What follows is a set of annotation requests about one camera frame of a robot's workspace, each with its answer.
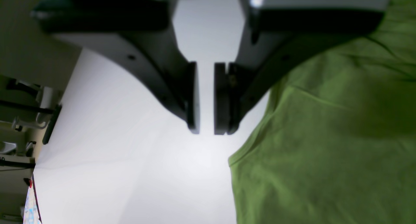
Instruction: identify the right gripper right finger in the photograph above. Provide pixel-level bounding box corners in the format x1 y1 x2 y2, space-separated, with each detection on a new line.
214 0 390 135

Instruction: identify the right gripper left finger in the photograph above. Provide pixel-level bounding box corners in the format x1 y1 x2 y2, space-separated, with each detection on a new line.
31 0 200 135

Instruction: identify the green T-shirt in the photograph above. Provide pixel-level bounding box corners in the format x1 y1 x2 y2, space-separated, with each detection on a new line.
228 0 416 224

